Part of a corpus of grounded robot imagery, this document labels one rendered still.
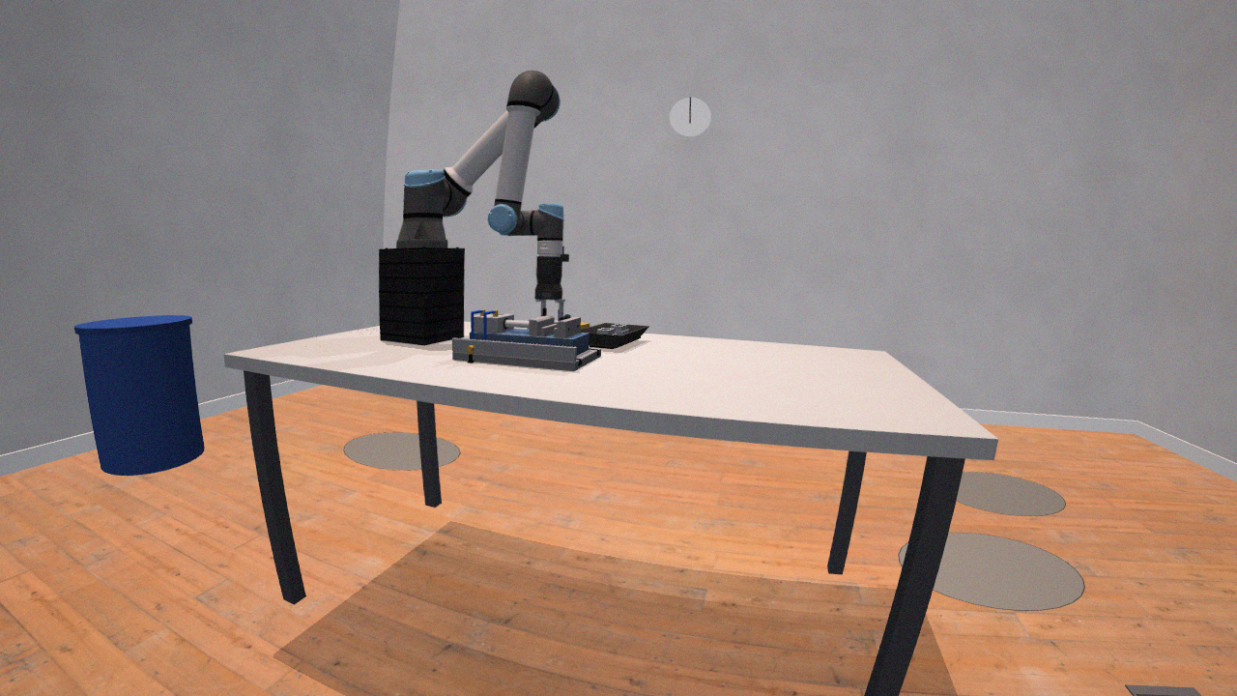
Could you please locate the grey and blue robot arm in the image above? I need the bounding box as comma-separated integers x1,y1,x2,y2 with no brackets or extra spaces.
396,70,564,248

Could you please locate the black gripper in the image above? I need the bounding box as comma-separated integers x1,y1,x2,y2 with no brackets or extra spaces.
534,241,569,321

